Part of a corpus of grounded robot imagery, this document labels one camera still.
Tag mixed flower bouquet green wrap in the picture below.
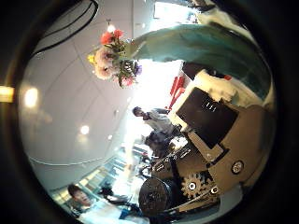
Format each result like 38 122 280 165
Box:
87 23 273 101

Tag red chair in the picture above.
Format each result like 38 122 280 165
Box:
168 75 187 110

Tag person in grey shirt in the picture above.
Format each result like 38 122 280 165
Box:
132 105 176 135

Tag person in white shirt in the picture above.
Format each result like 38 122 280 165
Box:
66 183 143 224

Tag black overhead cable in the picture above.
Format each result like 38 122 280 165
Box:
31 0 100 58

